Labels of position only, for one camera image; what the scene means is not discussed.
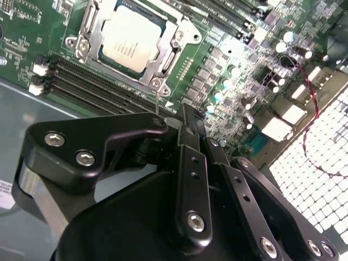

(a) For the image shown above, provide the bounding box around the metal socket cover frame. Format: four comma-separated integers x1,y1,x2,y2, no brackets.
88,0,182,84

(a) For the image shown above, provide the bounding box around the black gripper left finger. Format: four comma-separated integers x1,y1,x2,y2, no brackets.
12,103,214,247

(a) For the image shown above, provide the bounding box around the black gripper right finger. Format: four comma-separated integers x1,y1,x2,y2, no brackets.
195,108,341,261

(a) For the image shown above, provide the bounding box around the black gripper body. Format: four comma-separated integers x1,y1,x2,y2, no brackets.
54,170,258,261

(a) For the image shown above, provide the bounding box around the silver CPU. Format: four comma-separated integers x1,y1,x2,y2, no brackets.
97,4,167,74

